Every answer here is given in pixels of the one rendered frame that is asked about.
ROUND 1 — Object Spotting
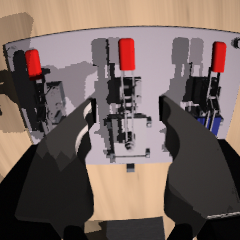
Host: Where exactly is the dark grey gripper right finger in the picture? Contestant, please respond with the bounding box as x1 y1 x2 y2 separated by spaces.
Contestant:
159 95 240 240

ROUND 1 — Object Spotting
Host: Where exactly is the blue rectangular block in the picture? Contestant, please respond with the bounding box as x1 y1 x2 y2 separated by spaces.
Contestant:
189 113 221 136

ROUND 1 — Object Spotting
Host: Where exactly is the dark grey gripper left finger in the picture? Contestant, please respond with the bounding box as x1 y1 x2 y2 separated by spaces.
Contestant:
0 98 96 240

